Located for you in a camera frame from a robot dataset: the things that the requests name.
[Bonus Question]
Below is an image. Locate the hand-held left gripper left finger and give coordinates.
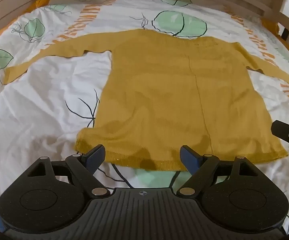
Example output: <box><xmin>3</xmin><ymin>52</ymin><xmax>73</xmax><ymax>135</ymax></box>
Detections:
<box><xmin>27</xmin><ymin>144</ymin><xmax>111</xmax><ymax>197</ymax></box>

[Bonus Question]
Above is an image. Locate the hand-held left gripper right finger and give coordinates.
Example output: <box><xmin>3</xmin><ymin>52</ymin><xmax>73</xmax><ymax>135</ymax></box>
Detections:
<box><xmin>176</xmin><ymin>144</ymin><xmax>261</xmax><ymax>197</ymax></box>

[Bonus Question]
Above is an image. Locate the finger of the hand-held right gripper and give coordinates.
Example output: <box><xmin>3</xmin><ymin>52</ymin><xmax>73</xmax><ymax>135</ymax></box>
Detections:
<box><xmin>271</xmin><ymin>120</ymin><xmax>289</xmax><ymax>145</ymax></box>

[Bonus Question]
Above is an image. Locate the mustard yellow knit sweater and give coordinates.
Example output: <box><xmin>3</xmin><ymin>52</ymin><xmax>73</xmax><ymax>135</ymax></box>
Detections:
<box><xmin>3</xmin><ymin>29</ymin><xmax>289</xmax><ymax>172</ymax></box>

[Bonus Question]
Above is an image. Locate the white leaf-print duvet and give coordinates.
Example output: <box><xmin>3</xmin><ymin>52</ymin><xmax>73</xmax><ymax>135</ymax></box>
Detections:
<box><xmin>0</xmin><ymin>0</ymin><xmax>289</xmax><ymax>233</ymax></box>

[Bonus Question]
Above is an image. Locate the orange bed sheet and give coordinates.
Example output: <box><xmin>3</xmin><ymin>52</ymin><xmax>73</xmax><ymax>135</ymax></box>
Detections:
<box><xmin>25</xmin><ymin>0</ymin><xmax>69</xmax><ymax>14</ymax></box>

